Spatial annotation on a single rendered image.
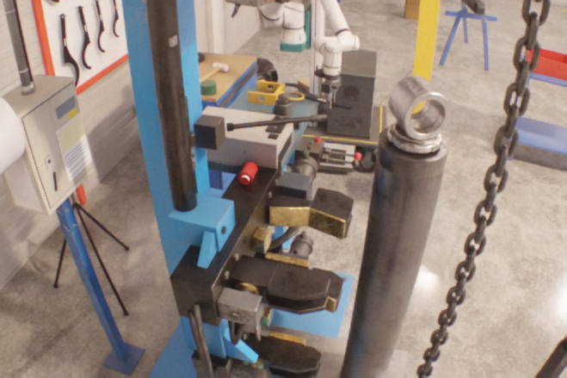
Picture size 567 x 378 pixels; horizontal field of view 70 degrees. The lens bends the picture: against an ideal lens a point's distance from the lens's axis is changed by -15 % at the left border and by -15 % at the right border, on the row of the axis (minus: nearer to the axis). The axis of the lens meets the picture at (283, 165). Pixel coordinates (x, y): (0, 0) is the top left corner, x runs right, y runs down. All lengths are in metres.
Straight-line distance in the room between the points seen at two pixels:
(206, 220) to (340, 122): 2.23
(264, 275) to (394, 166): 0.57
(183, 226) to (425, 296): 1.78
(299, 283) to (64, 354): 1.66
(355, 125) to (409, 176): 2.29
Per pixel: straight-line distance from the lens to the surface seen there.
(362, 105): 3.52
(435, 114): 1.37
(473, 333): 2.84
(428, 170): 1.34
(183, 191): 1.52
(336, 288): 2.19
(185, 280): 1.49
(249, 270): 1.61
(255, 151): 1.91
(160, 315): 2.81
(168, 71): 1.32
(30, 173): 1.64
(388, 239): 1.50
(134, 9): 1.45
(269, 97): 2.43
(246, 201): 1.76
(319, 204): 1.87
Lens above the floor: 2.16
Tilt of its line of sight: 34 degrees down
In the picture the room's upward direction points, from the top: straight up
